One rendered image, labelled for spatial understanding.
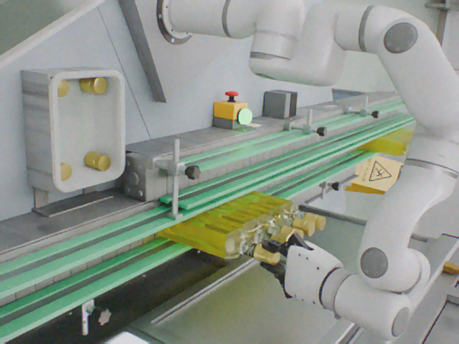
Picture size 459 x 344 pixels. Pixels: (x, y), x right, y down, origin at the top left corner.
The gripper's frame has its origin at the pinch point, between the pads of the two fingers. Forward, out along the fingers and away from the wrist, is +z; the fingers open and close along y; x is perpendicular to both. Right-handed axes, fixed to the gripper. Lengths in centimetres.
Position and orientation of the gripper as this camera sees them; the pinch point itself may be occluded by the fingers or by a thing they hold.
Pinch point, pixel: (272, 255)
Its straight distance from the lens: 102.7
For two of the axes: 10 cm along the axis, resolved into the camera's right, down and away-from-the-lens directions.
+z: -6.4, -2.4, 7.3
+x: -7.6, 1.3, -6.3
